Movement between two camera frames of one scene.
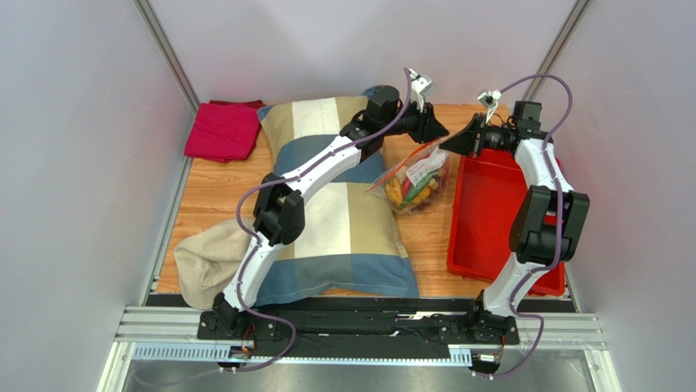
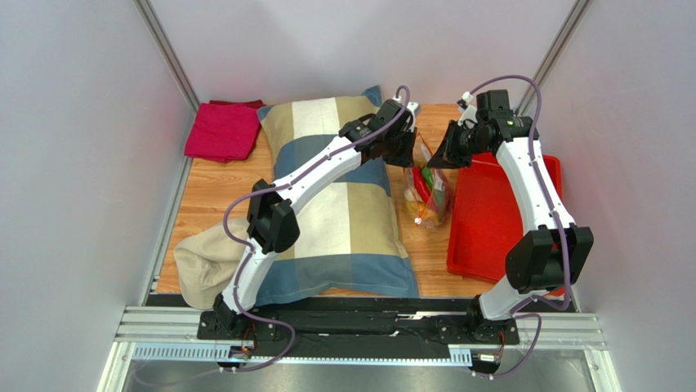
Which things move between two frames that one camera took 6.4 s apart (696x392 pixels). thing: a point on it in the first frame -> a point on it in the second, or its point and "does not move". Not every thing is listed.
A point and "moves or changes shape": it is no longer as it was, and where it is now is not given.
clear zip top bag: (414, 182) moves or changes shape
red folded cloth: (225, 131) does not move
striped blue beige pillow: (351, 243) does not move
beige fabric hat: (208, 260) does not move
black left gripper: (428, 127) -> (407, 160)
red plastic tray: (489, 189) does not move
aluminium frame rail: (171, 333) does not move
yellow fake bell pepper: (393, 189) -> (420, 209)
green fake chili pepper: (414, 192) -> (429, 176)
